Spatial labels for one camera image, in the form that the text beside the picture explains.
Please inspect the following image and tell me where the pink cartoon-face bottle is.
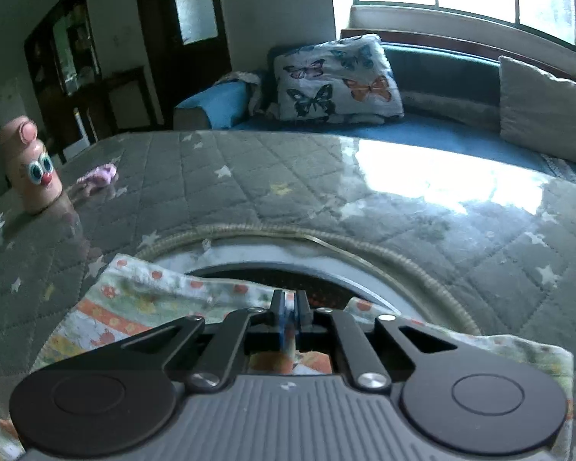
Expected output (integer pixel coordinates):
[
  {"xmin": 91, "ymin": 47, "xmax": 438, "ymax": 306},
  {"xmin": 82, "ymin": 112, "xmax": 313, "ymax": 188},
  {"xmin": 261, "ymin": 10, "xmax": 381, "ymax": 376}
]
[{"xmin": 0, "ymin": 115, "xmax": 65, "ymax": 214}]

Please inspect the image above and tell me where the crumpled blanket on sofa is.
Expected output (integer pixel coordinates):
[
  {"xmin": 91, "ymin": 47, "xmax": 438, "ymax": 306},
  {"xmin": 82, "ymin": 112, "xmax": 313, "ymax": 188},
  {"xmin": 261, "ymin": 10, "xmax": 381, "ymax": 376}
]
[{"xmin": 221, "ymin": 71, "xmax": 274, "ymax": 116}]

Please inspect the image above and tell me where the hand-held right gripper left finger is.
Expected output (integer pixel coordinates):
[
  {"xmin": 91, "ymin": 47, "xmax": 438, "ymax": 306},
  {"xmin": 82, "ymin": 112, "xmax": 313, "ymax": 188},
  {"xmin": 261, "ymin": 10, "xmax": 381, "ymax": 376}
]
[{"xmin": 77, "ymin": 289, "xmax": 289, "ymax": 392}]

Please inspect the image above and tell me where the dark door with glass pane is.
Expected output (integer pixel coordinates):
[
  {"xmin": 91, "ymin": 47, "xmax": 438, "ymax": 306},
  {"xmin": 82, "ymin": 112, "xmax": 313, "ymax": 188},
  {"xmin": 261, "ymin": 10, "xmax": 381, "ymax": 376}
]
[{"xmin": 166, "ymin": 0, "xmax": 233, "ymax": 128}]

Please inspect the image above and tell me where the blue corner sofa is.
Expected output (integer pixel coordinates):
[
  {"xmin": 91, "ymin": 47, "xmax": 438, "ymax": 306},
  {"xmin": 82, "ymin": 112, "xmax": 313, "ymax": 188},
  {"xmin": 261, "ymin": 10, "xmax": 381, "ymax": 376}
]
[{"xmin": 173, "ymin": 29, "xmax": 576, "ymax": 186}]

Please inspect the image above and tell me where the plain grey pillow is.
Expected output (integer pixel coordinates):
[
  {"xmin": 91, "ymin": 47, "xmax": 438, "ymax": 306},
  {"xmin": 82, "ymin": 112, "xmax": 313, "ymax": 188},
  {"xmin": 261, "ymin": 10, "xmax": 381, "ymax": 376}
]
[{"xmin": 498, "ymin": 55, "xmax": 576, "ymax": 166}]

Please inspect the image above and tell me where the small pink cloth item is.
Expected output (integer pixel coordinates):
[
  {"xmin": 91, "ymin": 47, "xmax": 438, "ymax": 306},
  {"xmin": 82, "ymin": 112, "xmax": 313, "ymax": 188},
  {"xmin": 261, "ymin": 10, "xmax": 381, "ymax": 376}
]
[{"xmin": 77, "ymin": 163, "xmax": 118, "ymax": 188}]

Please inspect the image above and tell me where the quilted star table cover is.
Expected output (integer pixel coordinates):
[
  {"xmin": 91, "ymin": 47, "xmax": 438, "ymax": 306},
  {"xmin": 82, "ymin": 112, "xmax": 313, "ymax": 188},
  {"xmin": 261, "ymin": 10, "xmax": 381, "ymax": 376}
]
[{"xmin": 0, "ymin": 129, "xmax": 576, "ymax": 461}]

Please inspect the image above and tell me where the butterfly print pillow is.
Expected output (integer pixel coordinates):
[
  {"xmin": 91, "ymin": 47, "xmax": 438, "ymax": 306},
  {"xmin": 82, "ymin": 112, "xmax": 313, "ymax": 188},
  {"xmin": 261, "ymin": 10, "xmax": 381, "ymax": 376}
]
[{"xmin": 273, "ymin": 33, "xmax": 405, "ymax": 124}]

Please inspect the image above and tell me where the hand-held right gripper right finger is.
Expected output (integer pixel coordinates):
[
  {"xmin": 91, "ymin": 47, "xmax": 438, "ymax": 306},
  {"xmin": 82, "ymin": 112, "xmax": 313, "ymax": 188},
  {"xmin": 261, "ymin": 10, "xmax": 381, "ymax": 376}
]
[{"xmin": 293, "ymin": 290, "xmax": 500, "ymax": 390}]

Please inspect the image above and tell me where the dark wooden cabinet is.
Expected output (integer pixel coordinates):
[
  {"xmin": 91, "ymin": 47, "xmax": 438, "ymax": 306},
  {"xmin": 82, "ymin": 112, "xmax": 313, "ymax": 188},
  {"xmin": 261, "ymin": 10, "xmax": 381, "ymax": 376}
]
[{"xmin": 24, "ymin": 0, "xmax": 159, "ymax": 164}]

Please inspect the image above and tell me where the patterned pastel garment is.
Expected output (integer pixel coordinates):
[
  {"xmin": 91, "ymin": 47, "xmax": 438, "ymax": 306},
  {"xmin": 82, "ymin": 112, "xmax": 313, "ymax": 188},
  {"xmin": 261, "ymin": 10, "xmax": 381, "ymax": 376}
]
[{"xmin": 0, "ymin": 252, "xmax": 576, "ymax": 461}]

